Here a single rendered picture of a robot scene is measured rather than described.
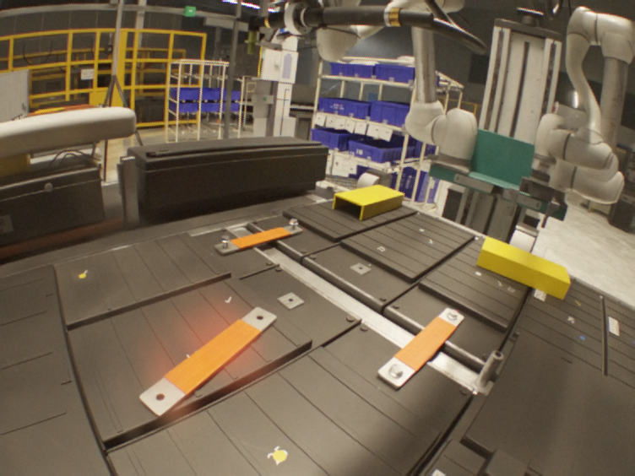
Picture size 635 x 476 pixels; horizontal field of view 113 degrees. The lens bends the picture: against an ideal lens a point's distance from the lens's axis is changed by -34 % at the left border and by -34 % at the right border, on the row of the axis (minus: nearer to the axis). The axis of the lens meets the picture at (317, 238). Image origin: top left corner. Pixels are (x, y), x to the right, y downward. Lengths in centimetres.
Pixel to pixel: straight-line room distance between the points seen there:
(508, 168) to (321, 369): 144
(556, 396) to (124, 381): 38
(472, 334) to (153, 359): 33
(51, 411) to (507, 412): 36
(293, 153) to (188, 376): 53
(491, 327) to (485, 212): 135
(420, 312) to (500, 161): 128
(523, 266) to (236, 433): 45
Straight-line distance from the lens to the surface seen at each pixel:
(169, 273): 40
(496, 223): 175
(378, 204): 63
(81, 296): 39
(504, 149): 161
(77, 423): 26
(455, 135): 147
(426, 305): 41
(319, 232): 53
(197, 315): 33
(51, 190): 52
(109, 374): 29
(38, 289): 41
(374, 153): 281
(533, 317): 46
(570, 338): 47
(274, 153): 66
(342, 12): 76
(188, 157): 57
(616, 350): 52
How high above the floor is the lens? 121
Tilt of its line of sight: 25 degrees down
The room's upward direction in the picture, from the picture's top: 8 degrees clockwise
